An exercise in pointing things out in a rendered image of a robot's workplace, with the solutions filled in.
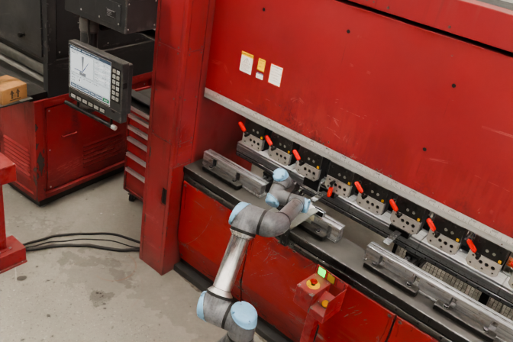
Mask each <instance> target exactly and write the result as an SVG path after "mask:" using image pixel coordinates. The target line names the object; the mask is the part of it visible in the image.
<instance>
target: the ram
mask: <svg viewBox="0 0 513 342"><path fill-rule="evenodd" d="M242 51H244V52H246V53H249V54H251V55H253V65H252V70H251V74H248V73H245V72H243V71H241V70H240V62H241V56H242ZM259 58H261V59H263V60H265V61H266V64H265V69H264V72H262V71H260V70H258V69H257V66H258V61H259ZM271 63H273V64H275V65H277V66H280V67H282V68H283V71H282V79H281V83H280V87H278V86H275V85H273V84H271V83H268V78H269V71H270V66H271ZM257 72H258V73H262V74H263V80H262V79H258V78H257V77H256V74H257ZM205 88H207V89H210V90H212V91H213V92H216V93H218V94H219V95H222V96H224V97H225V98H229V99H230V100H232V101H234V102H236V103H238V104H240V105H242V106H244V107H246V108H249V109H250V110H252V111H255V112H256V113H258V114H260V115H262V116H264V117H266V118H268V119H270V120H272V121H275V122H276V123H278V124H281V125H283V126H285V127H287V128H289V129H291V130H293V131H295V132H297V133H299V134H301V135H303V136H305V137H307V138H309V139H311V140H313V141H315V142H317V143H319V144H321V145H323V146H325V147H327V148H330V149H332V150H334V151H336V152H338V153H340V154H342V155H344V156H346V157H348V158H350V159H352V160H354V161H356V162H358V163H360V164H362V165H364V166H366V167H368V168H370V169H372V170H374V171H376V172H378V173H381V174H383V175H384V176H387V177H389V178H390V179H393V180H395V181H396V182H399V183H401V184H402V185H404V186H407V187H409V188H410V189H413V190H415V191H416V192H419V193H421V194H422V195H425V196H427V197H428V198H432V199H433V200H435V201H437V202H440V203H441V204H443V205H446V206H447V207H449V208H452V209H453V210H455V211H458V212H459V213H461V214H463V215H465V216H467V217H469V218H472V219H473V220H475V221H478V222H479V223H482V224H484V225H486V226H488V227H490V228H492V229H494V230H496V231H498V232H500V233H502V234H504V235H506V236H508V237H510V238H512V239H513V53H510V52H508V51H505V50H501V49H499V48H496V47H491V46H489V45H486V44H482V43H480V42H476V41H474V40H470V39H467V38H465V37H460V36H457V35H455V34H451V33H448V32H446V31H441V30H438V29H436V28H433V27H429V26H427V25H423V24H419V23H417V22H414V21H410V20H407V19H404V18H400V17H398V16H395V15H391V14H388V13H385V12H383V11H379V10H376V9H374V8H369V7H366V6H364V5H360V4H357V3H354V2H350V1H347V0H216V1H215V13H214V19H213V25H212V32H211V44H210V50H209V57H208V69H207V76H206V82H205ZM204 97H206V98H209V99H211V100H212V101H214V102H217V103H218V104H220V105H223V106H224V107H225V108H228V109H230V110H232V111H234V112H236V113H238V114H239V115H242V116H244V117H245V118H248V119H250V120H251V121H254V122H256V123H258V124H260V125H262V126H264V127H266V128H268V129H270V130H271V131H274V132H276V133H277V134H280V135H282V136H283V137H286V138H288V139H290V140H292V141H294V142H296V143H297V144H300V145H301V146H303V147H305V148H307V149H309V150H311V151H313V152H315V153H317V154H319V155H321V156H323V157H325V158H327V159H329V160H331V161H333V162H335V163H337V164H339V165H341V166H343V167H345V168H347V169H349V170H351V171H353V172H355V173H357V174H359V175H361V176H363V177H365V178H367V179H369V180H371V181H373V182H374V183H376V184H378V185H380V186H382V187H384V188H386V189H388V190H390V191H392V192H394V193H396V194H398V195H400V196H402V197H404V198H406V199H408V200H410V201H412V202H414V203H416V204H418V205H420V206H422V207H424V208H426V209H428V210H430V211H432V212H434V213H436V214H438V215H440V216H442V217H444V218H446V219H448V220H450V221H452V222H453V223H455V224H458V225H459V226H461V227H464V228H465V229H467V230H469V231H472V232H473V233H475V234H478V235H479V236H481V237H484V238H485V239H487V240H490V241H491V242H493V243H495V244H498V245H499V246H501V247H504V248H505V249H507V250H510V251H511V252H513V246H512V245H510V244H507V243H506V242H504V241H502V240H499V239H498V238H496V237H493V236H492V235H490V234H487V233H486V232H484V231H481V230H480V229H478V228H476V227H473V226H472V225H470V224H467V223H466V222H464V221H461V220H460V219H458V218H455V217H454V216H452V215H449V214H448V213H446V212H444V211H441V210H440V209H438V208H435V207H434V206H432V205H429V204H428V203H426V202H423V201H422V200H420V199H418V198H415V197H414V196H412V195H409V194H408V193H406V192H403V191H402V190H400V189H397V188H396V187H394V186H391V185H390V184H388V183H386V182H383V181H382V180H380V179H377V178H376V177H374V176H371V175H370V174H368V173H365V172H364V171H362V170H360V169H357V168H356V167H354V166H351V165H350V164H348V163H345V162H344V161H342V160H339V159H338V158H336V157H334V156H331V155H330V154H328V153H325V152H324V151H322V150H319V149H318V148H316V147H313V146H312V145H310V144H307V143H306V142H304V141H302V140H299V139H298V138H296V137H293V136H292V135H290V134H287V133H286V132H284V131H281V130H280V129H278V128H276V127H273V126H272V125H270V124H267V123H266V122H264V121H261V120H260V119H258V118H255V117H254V116H252V115H249V114H248V113H246V112H244V111H241V110H240V109H238V108H235V107H234V106H232V105H229V104H228V103H226V102H223V101H222V100H220V99H218V98H215V97H214V96H212V95H209V94H208V93H206V92H205V94H204Z"/></svg>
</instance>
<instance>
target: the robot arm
mask: <svg viewBox="0 0 513 342"><path fill-rule="evenodd" d="M273 178H274V180H273V184H272V185H271V188H270V190H269V192H268V193H267V197H266V203H267V204H268V205H269V206H271V207H275V208H276V209H278V210H279V211H278V212H276V213H274V212H271V211H267V210H266V209H263V208H259V207H257V206H255V205H252V204H248V203H246V202H240V203H238V204H237V205H236V206H235V208H234V210H233V211H232V212H231V216H230V217H229V221H228V223H229V225H231V228H230V230H231V238H230V240H229V242H228V245H227V248H226V251H225V253H224V256H223V259H222V261H221V265H220V267H219V269H218V273H217V275H216V277H215V281H214V283H213V286H211V287H209V288H208V290H207V291H204V292H203V293H202V294H201V297H200V298H199V300H198V305H197V315H198V317H199V318H200V319H202V320H203V321H205V322H208V323H210V324H213V325H215V326H217V327H220V328H222V329H225V330H226V331H227V333H226V334H225V336H224V338H223V339H222V342H254V341H253V336H254V332H255V329H256V325H257V311H256V309H255V308H254V307H253V306H252V305H251V304H250V303H248V302H235V303H233V302H231V300H232V298H233V297H232V294H231V290H232V288H233V286H234V282H235V279H236V278H237V274H238V272H239V269H240V265H241V264H242V261H243V258H244V255H245V253H246V250H247V247H248V244H249V242H250V240H252V239H254V238H255V236H256V234H257V235H260V236H262V237H276V236H279V235H281V234H284V233H285V232H286V231H287V230H288V229H289V228H290V226H291V223H292V221H293V220H294V219H295V218H296V217H297V215H298V214H299V213H300V212H301V213H307V212H308V210H309V207H310V204H311V201H310V199H307V198H306V197H303V196H304V195H305V192H304V191H303V189H301V188H300V186H299V185H298V183H297V182H296V181H295V180H293V179H291V178H290V176H289V174H288V173H287V172H286V170H285V169H283V168H278V169H275V170H274V172H273ZM300 189H301V190H300ZM303 192H304V194H303V195H302V193H303Z"/></svg>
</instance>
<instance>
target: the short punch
mask: <svg viewBox="0 0 513 342"><path fill-rule="evenodd" d="M320 185H321V180H319V181H314V182H313V181H312V180H310V179H308V178H306V177H305V178H304V181H303V187H304V188H306V189H308V190H309V191H311V192H313V193H315V194H316V195H317V194H318V191H319V189H320Z"/></svg>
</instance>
